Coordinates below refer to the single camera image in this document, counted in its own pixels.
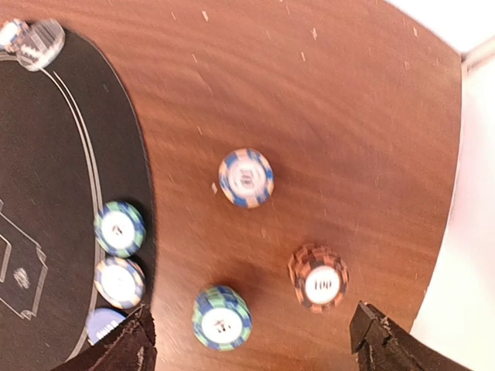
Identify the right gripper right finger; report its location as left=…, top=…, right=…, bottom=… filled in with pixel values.
left=350, top=301, right=466, bottom=371

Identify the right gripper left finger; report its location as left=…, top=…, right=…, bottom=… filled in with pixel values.
left=54, top=305, right=157, bottom=371

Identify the blue round blind button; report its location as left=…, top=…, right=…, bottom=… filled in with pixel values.
left=85, top=308, right=125, bottom=345

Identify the blue white chip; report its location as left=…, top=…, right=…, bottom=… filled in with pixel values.
left=1, top=19, right=29, bottom=53
left=94, top=256, right=145, bottom=309

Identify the green chip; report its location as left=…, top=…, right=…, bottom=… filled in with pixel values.
left=94, top=201, right=146, bottom=258

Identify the clear acrylic dealer button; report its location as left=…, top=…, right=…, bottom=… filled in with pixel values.
left=15, top=19, right=66, bottom=72

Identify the blue white chip top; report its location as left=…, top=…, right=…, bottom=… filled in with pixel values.
left=1, top=19, right=29, bottom=53

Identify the red white chip stack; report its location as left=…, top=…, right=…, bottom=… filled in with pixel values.
left=288, top=243, right=349, bottom=314

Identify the black white chip stack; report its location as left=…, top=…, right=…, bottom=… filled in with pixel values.
left=218, top=148, right=275, bottom=209

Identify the round black poker mat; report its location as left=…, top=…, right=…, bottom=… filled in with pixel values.
left=1, top=32, right=156, bottom=370

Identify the right aluminium frame post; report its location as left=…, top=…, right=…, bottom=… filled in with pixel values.
left=461, top=36, right=495, bottom=74

